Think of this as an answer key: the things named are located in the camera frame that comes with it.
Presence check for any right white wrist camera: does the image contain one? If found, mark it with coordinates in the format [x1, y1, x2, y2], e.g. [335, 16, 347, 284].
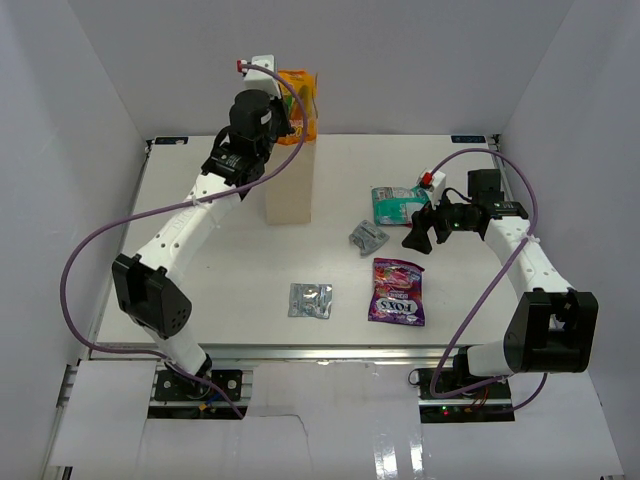
[417, 169, 446, 204]

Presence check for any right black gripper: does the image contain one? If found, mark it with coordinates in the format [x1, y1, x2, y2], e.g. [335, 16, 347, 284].
[403, 186, 477, 255]

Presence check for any beige paper bag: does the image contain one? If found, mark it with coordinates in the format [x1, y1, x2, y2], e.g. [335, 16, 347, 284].
[262, 72, 320, 226]

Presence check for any grey candy sachet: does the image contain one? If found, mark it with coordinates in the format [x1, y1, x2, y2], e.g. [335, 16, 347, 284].
[349, 220, 389, 257]

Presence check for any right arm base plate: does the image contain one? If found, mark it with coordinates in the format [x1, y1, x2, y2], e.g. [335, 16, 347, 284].
[408, 367, 514, 416]

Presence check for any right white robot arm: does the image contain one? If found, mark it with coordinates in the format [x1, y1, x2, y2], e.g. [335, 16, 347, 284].
[402, 169, 599, 399]

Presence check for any teal snack packet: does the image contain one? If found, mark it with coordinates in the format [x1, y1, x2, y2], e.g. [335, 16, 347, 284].
[371, 186, 429, 226]

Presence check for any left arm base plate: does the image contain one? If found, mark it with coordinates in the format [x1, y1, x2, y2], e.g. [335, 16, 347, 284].
[151, 369, 243, 403]

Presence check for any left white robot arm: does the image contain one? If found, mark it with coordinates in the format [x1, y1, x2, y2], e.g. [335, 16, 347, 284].
[112, 89, 292, 399]

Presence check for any purple Fox's candy bag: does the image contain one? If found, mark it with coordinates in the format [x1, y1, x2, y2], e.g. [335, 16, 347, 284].
[368, 257, 426, 327]

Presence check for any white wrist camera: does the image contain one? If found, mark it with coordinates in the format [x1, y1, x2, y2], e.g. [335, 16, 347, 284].
[237, 54, 281, 98]
[417, 169, 446, 204]

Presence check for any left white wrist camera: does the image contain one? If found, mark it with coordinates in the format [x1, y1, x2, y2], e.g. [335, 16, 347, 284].
[237, 54, 281, 98]

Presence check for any orange snack packet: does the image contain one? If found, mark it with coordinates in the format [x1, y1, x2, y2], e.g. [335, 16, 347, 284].
[278, 70, 318, 146]

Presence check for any silver foil sachet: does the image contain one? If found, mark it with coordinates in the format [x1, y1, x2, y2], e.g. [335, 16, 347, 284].
[288, 283, 333, 319]

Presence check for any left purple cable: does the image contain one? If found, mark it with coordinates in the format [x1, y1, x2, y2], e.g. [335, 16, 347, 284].
[59, 64, 309, 419]

